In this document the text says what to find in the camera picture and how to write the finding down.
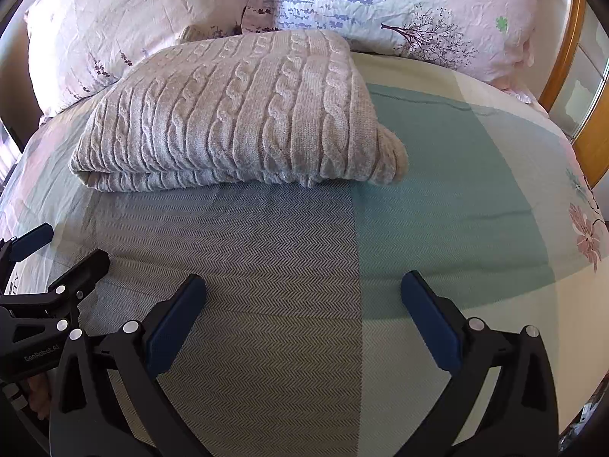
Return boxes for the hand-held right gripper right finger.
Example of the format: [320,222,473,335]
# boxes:
[395,270,560,457]

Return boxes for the beige cable knit sweater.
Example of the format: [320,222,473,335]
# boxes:
[69,25,410,192]

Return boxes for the pink floral pillow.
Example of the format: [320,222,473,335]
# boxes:
[24,0,267,117]

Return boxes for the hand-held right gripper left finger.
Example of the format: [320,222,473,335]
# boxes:
[48,273,210,457]

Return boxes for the wooden headboard with mirror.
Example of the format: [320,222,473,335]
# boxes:
[537,0,609,189]

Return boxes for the person's left hand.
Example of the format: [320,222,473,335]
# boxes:
[26,374,52,417]

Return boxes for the pink pillow with lavender print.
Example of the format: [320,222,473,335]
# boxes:
[271,0,548,105]

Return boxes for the purple tree print pillow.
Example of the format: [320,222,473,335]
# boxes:
[240,0,289,36]

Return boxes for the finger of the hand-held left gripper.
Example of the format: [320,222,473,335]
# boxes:
[0,223,54,291]
[0,249,111,319]

